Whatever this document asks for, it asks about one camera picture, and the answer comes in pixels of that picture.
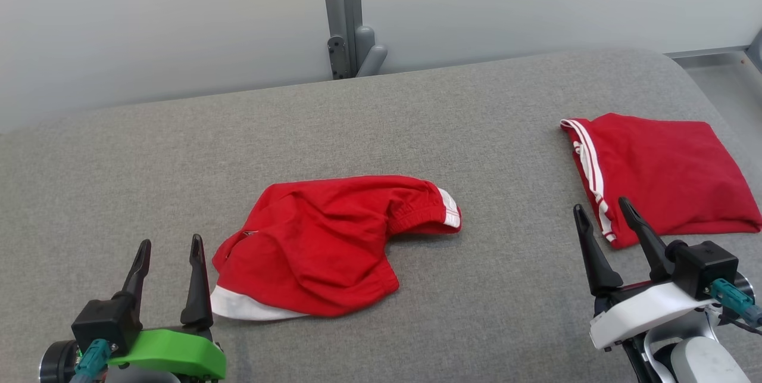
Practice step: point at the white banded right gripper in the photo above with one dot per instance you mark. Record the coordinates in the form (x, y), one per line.
(643, 311)

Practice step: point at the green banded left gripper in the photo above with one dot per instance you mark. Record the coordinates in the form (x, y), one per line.
(172, 350)

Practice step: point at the red jersey with white trim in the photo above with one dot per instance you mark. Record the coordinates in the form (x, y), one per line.
(667, 168)

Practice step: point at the red shorts with white stripes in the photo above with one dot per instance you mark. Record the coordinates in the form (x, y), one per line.
(321, 240)

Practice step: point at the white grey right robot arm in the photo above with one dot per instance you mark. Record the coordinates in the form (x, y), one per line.
(696, 362)

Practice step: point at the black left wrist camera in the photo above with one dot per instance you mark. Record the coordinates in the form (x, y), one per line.
(101, 320)

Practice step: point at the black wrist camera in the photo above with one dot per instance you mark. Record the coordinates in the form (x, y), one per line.
(101, 320)
(705, 267)

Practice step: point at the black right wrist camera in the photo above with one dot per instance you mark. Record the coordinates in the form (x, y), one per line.
(705, 267)

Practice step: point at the grey metal bracket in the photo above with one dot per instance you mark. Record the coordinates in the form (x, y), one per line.
(708, 55)

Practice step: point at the grey right frame bracket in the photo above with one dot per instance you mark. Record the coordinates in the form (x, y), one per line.
(757, 52)

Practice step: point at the grey metal partition post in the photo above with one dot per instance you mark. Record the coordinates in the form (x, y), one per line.
(342, 13)

